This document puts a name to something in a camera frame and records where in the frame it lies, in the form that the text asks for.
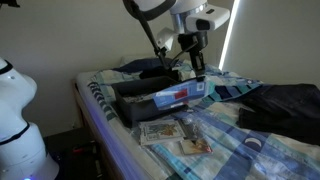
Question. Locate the dark blue pillow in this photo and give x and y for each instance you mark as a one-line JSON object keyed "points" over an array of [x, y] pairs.
{"points": [[148, 68]]}

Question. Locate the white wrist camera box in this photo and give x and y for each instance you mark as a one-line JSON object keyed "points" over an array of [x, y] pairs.
{"points": [[165, 39]]}

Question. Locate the clear bag with white card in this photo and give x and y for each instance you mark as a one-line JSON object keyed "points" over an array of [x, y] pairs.
{"points": [[169, 130]]}

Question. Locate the dark folded jeans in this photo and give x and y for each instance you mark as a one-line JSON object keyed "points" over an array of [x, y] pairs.
{"points": [[289, 110]]}

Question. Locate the wooden bed frame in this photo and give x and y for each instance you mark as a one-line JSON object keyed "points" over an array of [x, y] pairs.
{"points": [[108, 163]]}

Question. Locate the black plastic box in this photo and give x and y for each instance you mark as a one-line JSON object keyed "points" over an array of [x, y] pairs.
{"points": [[134, 103]]}

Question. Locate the small orange picture card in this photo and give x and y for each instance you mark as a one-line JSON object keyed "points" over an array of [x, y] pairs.
{"points": [[195, 147]]}

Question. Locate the blue patterned bed sheet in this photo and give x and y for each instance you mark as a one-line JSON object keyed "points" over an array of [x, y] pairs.
{"points": [[238, 154]]}

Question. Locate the blue package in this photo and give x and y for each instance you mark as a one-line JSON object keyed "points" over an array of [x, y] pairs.
{"points": [[182, 93]]}

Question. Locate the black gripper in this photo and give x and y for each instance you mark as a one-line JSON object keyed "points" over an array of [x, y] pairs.
{"points": [[195, 42]]}

